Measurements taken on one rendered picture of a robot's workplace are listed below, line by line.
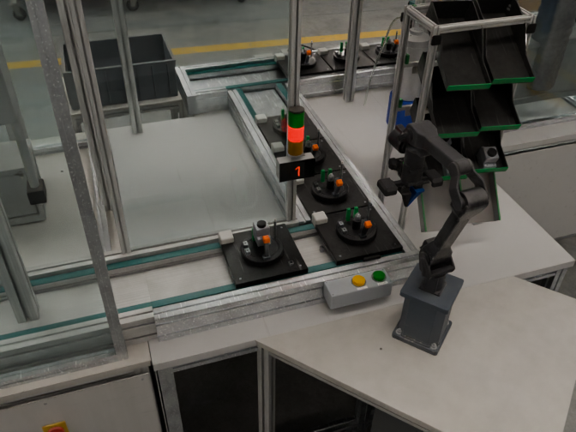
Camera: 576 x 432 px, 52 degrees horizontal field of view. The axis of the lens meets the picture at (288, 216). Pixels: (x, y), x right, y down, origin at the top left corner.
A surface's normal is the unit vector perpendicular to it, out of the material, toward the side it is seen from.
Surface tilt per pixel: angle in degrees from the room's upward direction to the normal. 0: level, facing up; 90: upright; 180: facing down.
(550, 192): 90
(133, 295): 0
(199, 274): 0
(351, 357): 0
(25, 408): 90
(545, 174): 90
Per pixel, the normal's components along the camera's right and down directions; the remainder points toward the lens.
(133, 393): 0.32, 0.60
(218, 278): 0.02, -0.78
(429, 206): 0.11, -0.11
